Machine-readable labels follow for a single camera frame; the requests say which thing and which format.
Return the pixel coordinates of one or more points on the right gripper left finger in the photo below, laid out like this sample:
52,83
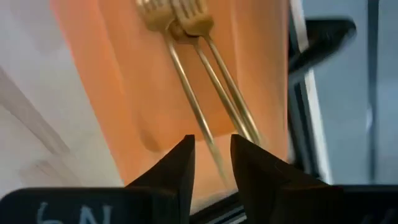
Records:
149,202

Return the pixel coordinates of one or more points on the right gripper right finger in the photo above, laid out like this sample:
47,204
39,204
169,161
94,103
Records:
280,193

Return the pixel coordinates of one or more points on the orange plastic bin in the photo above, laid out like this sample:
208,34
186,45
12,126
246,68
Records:
124,77

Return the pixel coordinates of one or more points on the black frame bracket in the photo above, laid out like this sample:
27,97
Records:
326,37

